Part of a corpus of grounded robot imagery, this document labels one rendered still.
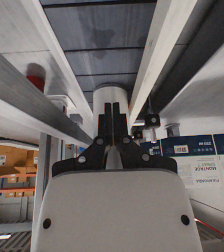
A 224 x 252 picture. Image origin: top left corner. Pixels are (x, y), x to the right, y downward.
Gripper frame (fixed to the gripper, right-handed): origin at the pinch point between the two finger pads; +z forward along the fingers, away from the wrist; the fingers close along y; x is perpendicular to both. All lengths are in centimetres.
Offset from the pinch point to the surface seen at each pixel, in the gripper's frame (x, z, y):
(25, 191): -652, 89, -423
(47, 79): -3.5, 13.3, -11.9
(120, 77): 1.2, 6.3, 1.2
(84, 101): -5.3, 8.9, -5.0
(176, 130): -22.9, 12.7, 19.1
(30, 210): -754, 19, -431
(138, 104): -0.4, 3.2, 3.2
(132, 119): -6.3, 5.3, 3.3
